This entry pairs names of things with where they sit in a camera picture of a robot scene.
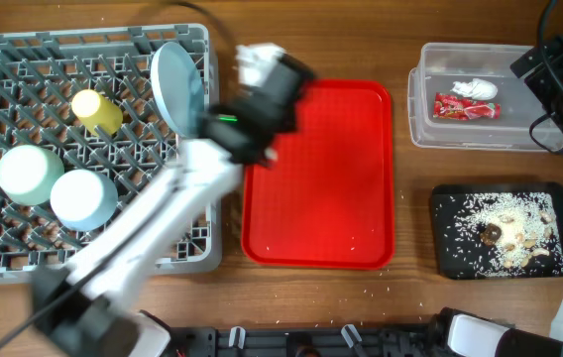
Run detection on white napkin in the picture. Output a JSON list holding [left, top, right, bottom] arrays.
[[451, 78, 498, 101]]

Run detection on light blue plate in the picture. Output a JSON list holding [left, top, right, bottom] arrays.
[[150, 43, 204, 138]]

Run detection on red foil wrapper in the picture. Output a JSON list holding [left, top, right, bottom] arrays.
[[433, 93, 501, 121]]

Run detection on yellow cup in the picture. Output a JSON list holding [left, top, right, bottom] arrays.
[[70, 89, 123, 136]]

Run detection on food scraps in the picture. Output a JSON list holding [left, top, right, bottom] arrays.
[[434, 191, 563, 278]]

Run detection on light blue bowl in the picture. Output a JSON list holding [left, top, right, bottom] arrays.
[[50, 170, 118, 231]]

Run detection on mint green bowl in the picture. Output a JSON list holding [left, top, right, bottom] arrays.
[[0, 145, 64, 206]]

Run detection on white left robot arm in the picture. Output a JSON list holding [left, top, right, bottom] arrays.
[[28, 54, 315, 356]]

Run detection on grey dishwasher rack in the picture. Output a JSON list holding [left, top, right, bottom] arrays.
[[0, 24, 219, 285]]

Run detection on clear plastic bin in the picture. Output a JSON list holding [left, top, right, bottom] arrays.
[[407, 43, 563, 152]]

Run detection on red plastic tray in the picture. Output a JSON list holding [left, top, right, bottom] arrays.
[[241, 79, 395, 270]]

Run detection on black plastic tray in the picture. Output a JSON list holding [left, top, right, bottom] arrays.
[[430, 181, 563, 281]]

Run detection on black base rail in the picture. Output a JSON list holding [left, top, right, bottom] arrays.
[[163, 324, 436, 357]]

